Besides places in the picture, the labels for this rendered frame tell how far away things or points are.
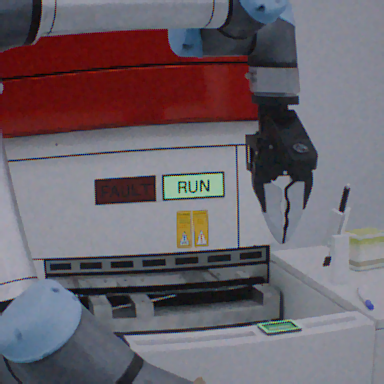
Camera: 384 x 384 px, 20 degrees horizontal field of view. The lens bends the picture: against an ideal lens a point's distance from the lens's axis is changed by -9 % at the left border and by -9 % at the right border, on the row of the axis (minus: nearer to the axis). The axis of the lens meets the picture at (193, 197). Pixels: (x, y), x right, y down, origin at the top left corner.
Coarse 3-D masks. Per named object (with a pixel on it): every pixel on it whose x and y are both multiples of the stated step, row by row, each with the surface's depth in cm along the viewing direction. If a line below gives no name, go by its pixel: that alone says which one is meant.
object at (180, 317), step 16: (208, 304) 217; (224, 304) 217; (240, 304) 216; (256, 304) 215; (112, 320) 206; (128, 320) 207; (144, 320) 208; (160, 320) 208; (176, 320) 209; (192, 320) 210; (208, 320) 210; (224, 320) 211; (240, 320) 212; (256, 320) 213
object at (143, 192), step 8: (104, 184) 215; (112, 184) 215; (120, 184) 215; (128, 184) 216; (136, 184) 216; (144, 184) 216; (152, 184) 217; (104, 192) 215; (112, 192) 215; (120, 192) 215; (128, 192) 216; (136, 192) 216; (144, 192) 217; (152, 192) 217; (104, 200) 215; (112, 200) 215; (120, 200) 216
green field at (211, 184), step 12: (168, 180) 217; (180, 180) 218; (192, 180) 218; (204, 180) 219; (216, 180) 219; (168, 192) 218; (180, 192) 218; (192, 192) 219; (204, 192) 219; (216, 192) 220
